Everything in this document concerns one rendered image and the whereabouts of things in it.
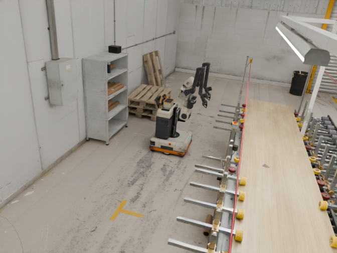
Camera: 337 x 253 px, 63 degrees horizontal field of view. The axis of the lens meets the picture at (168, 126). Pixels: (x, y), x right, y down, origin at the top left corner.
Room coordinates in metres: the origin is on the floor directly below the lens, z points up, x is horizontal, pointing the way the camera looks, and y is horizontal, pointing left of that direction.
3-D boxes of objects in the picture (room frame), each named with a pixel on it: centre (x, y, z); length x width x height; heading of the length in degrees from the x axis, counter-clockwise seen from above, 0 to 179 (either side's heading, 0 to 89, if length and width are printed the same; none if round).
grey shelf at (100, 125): (4.96, 1.19, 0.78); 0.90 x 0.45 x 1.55; 166
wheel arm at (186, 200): (1.91, -0.43, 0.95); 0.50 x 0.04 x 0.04; 76
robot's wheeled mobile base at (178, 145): (4.59, -0.08, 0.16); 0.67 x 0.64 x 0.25; 75
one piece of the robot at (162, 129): (4.61, 0.01, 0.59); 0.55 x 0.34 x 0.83; 165
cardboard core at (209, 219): (2.63, -0.59, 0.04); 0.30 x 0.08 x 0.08; 166
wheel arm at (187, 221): (1.67, -0.37, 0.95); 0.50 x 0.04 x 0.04; 76
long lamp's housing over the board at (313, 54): (2.58, -1.01, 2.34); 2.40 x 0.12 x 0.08; 166
